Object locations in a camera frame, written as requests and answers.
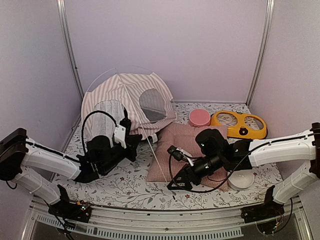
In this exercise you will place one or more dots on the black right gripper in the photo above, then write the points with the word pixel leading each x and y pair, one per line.
pixel 187 177

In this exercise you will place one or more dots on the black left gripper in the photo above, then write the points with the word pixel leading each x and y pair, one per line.
pixel 132 142

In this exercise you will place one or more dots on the pink gingham cushion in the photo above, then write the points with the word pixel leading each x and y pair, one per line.
pixel 181 136

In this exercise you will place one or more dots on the white tent pole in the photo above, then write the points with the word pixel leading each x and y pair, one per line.
pixel 150 140

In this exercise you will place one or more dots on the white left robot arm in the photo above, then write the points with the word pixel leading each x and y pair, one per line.
pixel 19 155

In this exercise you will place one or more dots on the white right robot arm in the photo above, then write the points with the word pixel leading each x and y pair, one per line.
pixel 246 154

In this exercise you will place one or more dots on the pink round pet bowl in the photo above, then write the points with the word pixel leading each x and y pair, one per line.
pixel 199 118

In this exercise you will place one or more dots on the floral tablecloth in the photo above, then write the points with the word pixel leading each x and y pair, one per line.
pixel 142 184

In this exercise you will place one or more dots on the white ceramic bowl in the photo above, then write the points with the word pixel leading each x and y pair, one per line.
pixel 241 180

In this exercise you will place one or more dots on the yellow double bowl stand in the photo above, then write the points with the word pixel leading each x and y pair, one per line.
pixel 240 125

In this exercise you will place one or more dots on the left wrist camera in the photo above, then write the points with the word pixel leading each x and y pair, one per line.
pixel 121 131

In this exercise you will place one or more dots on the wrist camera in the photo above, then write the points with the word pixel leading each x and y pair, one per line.
pixel 121 131
pixel 180 154

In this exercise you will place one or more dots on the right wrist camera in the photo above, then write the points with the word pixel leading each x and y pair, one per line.
pixel 180 154

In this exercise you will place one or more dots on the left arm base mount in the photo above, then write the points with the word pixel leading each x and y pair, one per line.
pixel 71 211

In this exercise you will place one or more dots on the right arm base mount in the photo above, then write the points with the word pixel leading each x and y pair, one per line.
pixel 261 212

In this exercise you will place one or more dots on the left aluminium corner post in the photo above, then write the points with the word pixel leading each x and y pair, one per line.
pixel 62 13

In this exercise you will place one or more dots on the aluminium corner post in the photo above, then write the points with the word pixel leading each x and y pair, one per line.
pixel 62 13
pixel 268 19

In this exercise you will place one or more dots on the right aluminium corner post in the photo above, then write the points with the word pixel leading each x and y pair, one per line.
pixel 268 19

